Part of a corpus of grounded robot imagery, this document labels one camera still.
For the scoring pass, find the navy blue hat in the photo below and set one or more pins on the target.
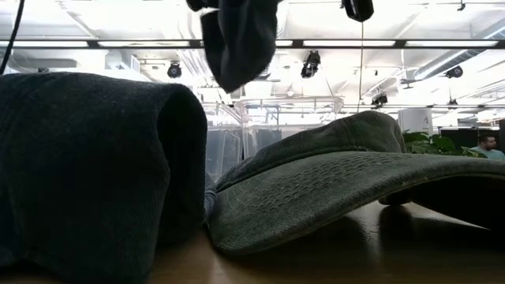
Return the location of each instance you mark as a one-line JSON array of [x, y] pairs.
[[240, 47]]

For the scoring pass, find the olive green baseball cap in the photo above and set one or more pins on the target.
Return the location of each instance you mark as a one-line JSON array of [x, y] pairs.
[[315, 185], [79, 158]]

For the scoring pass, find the denim blue hat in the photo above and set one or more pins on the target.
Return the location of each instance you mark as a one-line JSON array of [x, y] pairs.
[[210, 197]]

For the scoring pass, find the black ceiling light track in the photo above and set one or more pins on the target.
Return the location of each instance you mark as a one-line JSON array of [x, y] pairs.
[[244, 43]]

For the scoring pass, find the black ceiling spotlight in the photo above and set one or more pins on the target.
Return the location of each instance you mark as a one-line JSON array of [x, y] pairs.
[[379, 100], [174, 71], [455, 72], [311, 65]]

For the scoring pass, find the white cylindrical column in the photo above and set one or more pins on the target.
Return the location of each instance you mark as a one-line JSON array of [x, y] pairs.
[[414, 120]]

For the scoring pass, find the green plant in white pot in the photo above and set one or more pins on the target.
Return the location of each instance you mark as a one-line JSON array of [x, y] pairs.
[[434, 144]]

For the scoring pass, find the person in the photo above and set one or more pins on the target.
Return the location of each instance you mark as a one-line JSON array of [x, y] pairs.
[[489, 149]]

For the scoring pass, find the silver ceiling air duct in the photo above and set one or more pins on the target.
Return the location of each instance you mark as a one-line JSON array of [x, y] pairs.
[[453, 59]]

